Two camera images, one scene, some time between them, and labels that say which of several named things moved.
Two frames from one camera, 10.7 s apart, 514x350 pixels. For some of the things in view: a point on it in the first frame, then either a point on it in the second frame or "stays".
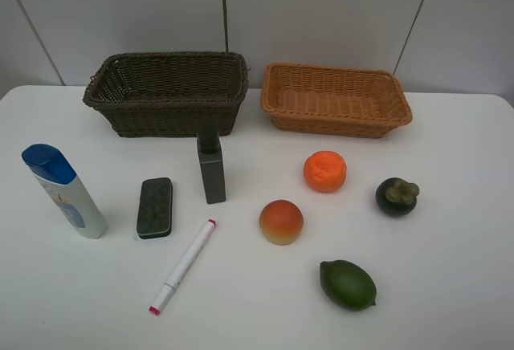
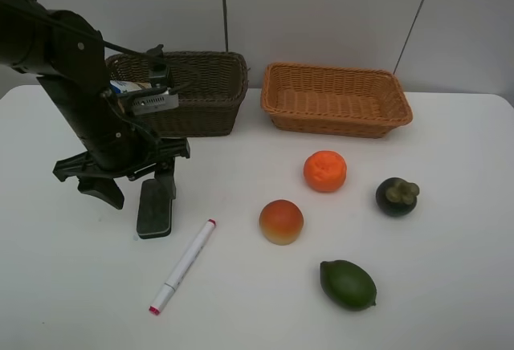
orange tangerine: x=324 y=171 stays
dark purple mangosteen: x=395 y=197 stays
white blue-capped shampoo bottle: x=52 y=164 to x=120 y=87
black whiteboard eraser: x=155 y=208 stays
